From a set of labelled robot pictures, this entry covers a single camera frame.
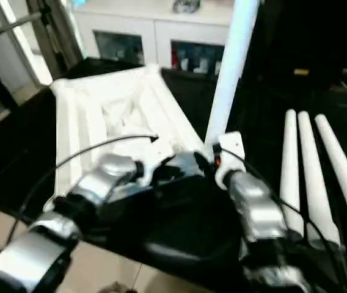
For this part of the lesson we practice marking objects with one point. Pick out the white plastic table leg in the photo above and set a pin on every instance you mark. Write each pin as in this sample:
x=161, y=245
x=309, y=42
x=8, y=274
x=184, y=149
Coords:
x=314, y=177
x=291, y=165
x=344, y=171
x=231, y=61

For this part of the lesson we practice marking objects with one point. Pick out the white plastic table top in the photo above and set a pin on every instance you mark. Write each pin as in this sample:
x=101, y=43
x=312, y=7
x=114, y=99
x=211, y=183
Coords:
x=118, y=104

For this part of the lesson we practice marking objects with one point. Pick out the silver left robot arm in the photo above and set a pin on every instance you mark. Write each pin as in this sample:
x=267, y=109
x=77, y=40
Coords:
x=76, y=207

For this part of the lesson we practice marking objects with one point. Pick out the black work mat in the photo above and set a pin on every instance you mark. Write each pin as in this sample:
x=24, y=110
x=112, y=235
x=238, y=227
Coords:
x=179, y=226

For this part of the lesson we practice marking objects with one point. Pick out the small yellow label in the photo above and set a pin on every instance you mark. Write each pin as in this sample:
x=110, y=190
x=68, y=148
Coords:
x=301, y=72

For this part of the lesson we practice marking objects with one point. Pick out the white glass-door cabinet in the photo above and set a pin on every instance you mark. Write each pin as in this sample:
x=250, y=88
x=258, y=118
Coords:
x=155, y=24

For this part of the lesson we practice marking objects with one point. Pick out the grey crumpled bundle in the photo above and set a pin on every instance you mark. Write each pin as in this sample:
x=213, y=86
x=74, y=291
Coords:
x=187, y=5

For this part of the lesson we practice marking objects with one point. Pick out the light blue plastic strip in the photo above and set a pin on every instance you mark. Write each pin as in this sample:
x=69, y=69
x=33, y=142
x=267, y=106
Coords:
x=74, y=18

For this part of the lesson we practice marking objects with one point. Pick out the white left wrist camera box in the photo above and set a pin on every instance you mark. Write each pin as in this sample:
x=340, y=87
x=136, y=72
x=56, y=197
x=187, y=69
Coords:
x=155, y=160

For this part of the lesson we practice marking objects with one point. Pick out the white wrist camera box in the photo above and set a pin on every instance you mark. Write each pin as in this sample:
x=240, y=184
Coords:
x=155, y=160
x=230, y=149

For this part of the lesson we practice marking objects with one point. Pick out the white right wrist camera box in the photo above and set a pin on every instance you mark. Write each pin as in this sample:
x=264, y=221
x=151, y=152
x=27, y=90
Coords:
x=230, y=149

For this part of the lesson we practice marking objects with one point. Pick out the grey metal rack frame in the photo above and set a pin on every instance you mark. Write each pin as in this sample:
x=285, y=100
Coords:
x=21, y=33

